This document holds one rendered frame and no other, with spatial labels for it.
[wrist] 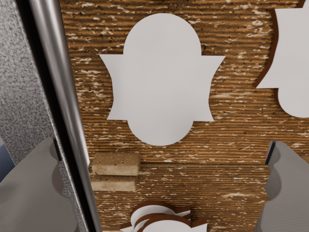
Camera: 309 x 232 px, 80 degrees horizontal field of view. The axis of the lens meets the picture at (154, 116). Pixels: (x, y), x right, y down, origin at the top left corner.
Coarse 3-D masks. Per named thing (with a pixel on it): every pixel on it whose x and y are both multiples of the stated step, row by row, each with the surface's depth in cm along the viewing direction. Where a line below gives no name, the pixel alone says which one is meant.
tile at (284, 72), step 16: (304, 0) 16; (272, 16) 17; (288, 16) 16; (304, 16) 16; (288, 32) 17; (304, 32) 17; (272, 48) 18; (288, 48) 18; (304, 48) 18; (272, 64) 18; (288, 64) 18; (304, 64) 18; (272, 80) 19; (288, 80) 19; (304, 80) 19; (288, 96) 20; (304, 96) 20; (288, 112) 21; (304, 112) 21
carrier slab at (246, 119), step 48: (96, 0) 17; (144, 0) 17; (192, 0) 17; (240, 0) 17; (288, 0) 17; (96, 48) 19; (240, 48) 19; (96, 96) 21; (240, 96) 21; (96, 144) 24; (144, 144) 24; (192, 144) 24; (240, 144) 24; (288, 144) 24
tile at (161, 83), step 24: (144, 24) 17; (168, 24) 17; (144, 48) 18; (168, 48) 18; (192, 48) 18; (120, 72) 19; (144, 72) 19; (168, 72) 19; (192, 72) 19; (120, 96) 20; (144, 96) 20; (168, 96) 20; (192, 96) 20; (144, 120) 21; (168, 120) 21; (192, 120) 21; (168, 144) 23
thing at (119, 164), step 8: (96, 152) 24; (104, 152) 24; (96, 160) 23; (104, 160) 23; (112, 160) 23; (120, 160) 23; (128, 160) 23; (136, 160) 23; (96, 168) 23; (104, 168) 22; (112, 168) 22; (120, 168) 22; (128, 168) 22; (136, 168) 22
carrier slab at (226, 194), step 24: (144, 168) 26; (168, 168) 26; (192, 168) 26; (216, 168) 26; (240, 168) 26; (264, 168) 26; (96, 192) 28; (120, 192) 28; (144, 192) 28; (168, 192) 28; (192, 192) 28; (216, 192) 28; (240, 192) 28; (264, 192) 28; (120, 216) 31; (192, 216) 30; (216, 216) 30; (240, 216) 30
